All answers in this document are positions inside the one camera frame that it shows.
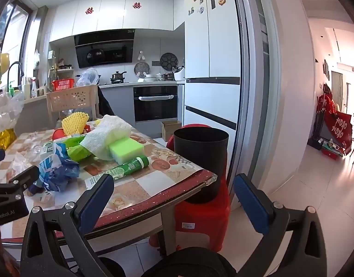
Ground bluish clear plastic bag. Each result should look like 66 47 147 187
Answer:
76 68 99 87

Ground green printed tube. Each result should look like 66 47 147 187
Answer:
85 154 150 186

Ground red plastic chair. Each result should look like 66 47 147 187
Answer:
150 123 232 251

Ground black built-in oven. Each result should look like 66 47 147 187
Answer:
133 85 178 123

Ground beige curtain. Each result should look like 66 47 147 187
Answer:
331 71 343 111

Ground beige plastic chair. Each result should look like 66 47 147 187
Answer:
46 85 100 127

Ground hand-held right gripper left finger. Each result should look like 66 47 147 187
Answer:
20 174 123 277

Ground wall shelf with jars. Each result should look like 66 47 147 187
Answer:
50 58 74 71

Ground white upper cabinets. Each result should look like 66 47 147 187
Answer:
48 0 185 43

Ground black pot with handle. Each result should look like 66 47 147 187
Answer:
110 71 127 83

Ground gold foil bag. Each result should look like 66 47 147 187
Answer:
0 128 17 151

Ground yellow foam fruit net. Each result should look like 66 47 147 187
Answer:
62 112 90 137

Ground crumpled white tissue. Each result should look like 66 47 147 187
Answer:
2 152 33 174

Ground grey kitchen counter cabinet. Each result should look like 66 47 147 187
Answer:
99 81 186 139

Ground yellow-green sponge block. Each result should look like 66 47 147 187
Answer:
109 137 145 163

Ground light green tube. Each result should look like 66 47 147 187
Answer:
63 137 94 162

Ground grey sliding door frame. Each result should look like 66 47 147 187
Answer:
232 0 281 185

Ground red printed banner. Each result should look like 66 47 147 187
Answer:
324 112 353 151

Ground bunch of clear plastic bags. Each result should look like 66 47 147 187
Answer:
0 91 26 133

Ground cardboard box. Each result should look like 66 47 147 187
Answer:
161 120 182 142

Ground white bubble wrap sheet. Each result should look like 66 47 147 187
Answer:
80 114 133 161

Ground green white packet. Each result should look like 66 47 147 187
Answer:
43 141 63 158

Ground black kitchen faucet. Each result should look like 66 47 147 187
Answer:
6 61 24 93

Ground dark round flower trivet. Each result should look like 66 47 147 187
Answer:
160 52 177 71

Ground grey round trivet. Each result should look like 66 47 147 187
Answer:
134 62 149 78

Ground black range hood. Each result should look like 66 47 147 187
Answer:
74 29 135 69

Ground dark jacket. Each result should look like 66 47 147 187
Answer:
97 87 115 119

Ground white refrigerator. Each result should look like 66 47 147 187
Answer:
181 0 241 133

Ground black trash bin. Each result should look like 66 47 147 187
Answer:
173 127 229 204

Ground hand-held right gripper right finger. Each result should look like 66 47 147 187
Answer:
233 174 327 277

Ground red plastic basket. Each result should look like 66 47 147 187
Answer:
51 78 73 92

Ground red gift box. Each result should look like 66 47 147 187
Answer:
321 147 340 160

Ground crumpled blue plastic bag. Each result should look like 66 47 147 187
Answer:
33 143 80 193

